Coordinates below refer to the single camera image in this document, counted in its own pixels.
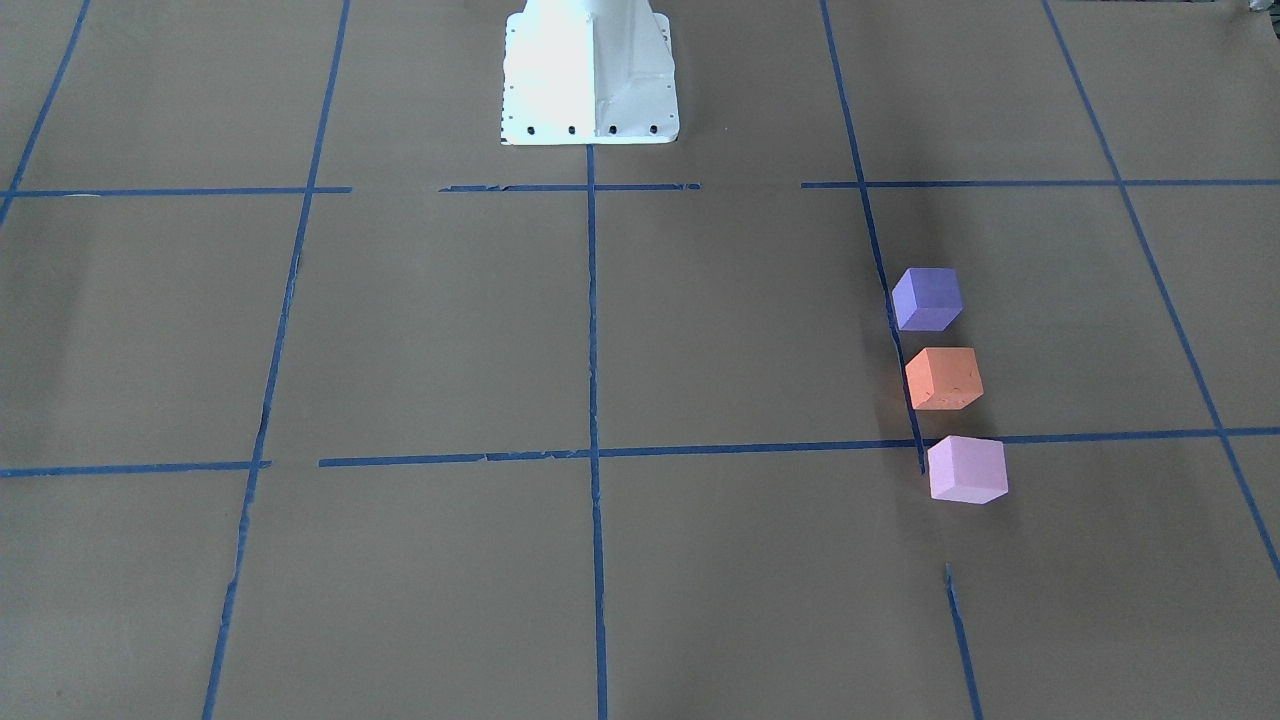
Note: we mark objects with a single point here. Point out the orange foam cube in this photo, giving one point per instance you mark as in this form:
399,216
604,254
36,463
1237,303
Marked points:
944,379

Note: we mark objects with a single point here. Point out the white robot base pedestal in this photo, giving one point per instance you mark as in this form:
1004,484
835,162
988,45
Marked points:
588,73

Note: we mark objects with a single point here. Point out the pink foam cube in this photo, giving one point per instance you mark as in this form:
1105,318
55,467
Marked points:
967,470

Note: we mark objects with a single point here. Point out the purple foam cube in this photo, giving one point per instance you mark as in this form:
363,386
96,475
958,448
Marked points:
927,299

